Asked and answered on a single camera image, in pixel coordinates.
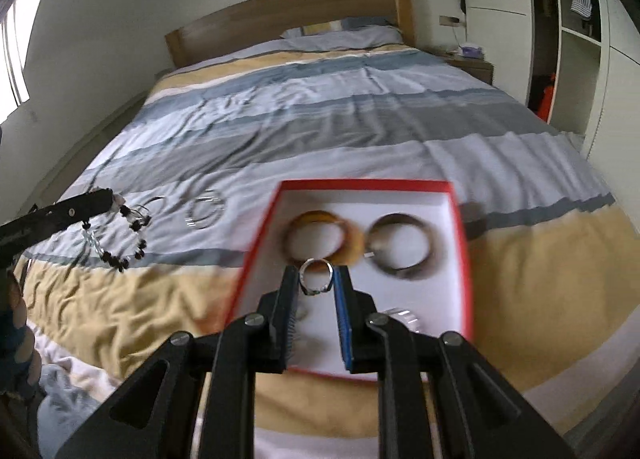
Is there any black beaded bracelet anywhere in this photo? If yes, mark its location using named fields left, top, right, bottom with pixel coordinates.
left=80, top=203, right=152, bottom=273

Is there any dark horn bangle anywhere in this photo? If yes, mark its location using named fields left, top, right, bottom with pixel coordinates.
left=363, top=213, right=435, bottom=279

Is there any wooden headboard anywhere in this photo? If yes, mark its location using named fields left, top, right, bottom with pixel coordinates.
left=165, top=0, right=416, bottom=68

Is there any window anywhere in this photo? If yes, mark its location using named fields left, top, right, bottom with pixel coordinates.
left=0, top=4, right=29, bottom=122

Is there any small silver bracelet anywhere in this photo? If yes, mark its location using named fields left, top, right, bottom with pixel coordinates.
left=382, top=306, right=424, bottom=333

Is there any striped bed duvet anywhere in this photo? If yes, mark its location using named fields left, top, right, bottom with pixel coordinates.
left=18, top=28, right=639, bottom=458

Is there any small silver ring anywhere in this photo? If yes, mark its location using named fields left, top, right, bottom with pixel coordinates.
left=297, top=256, right=335, bottom=296

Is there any wooden nightstand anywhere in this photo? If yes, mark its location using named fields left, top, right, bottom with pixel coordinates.
left=442, top=55, right=494, bottom=86

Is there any red shallow box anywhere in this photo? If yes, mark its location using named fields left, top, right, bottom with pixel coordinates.
left=224, top=179, right=473, bottom=381

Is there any thin silver bangle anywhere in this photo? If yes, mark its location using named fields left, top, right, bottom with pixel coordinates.
left=138, top=196, right=166, bottom=218

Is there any red object in wardrobe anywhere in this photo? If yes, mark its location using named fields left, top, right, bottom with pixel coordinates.
left=536, top=72, right=555, bottom=122

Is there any silver chain bracelet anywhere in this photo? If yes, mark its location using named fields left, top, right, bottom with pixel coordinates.
left=184, top=189, right=227, bottom=231

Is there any purple tissue box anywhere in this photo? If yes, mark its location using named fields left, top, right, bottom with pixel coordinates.
left=459, top=43, right=485, bottom=60

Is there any wall power outlet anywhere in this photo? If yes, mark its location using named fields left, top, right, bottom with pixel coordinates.
left=439, top=15, right=465, bottom=27

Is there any white wardrobe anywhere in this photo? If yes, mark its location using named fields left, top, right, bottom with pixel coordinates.
left=454, top=0, right=640, bottom=176

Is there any gloved left hand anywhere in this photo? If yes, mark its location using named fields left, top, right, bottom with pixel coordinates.
left=1, top=269, right=41, bottom=399

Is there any striped pillow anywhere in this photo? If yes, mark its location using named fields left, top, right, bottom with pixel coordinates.
left=281, top=16, right=392, bottom=39

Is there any amber bangle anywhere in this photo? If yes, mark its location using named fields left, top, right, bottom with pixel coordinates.
left=280, top=210, right=362, bottom=266

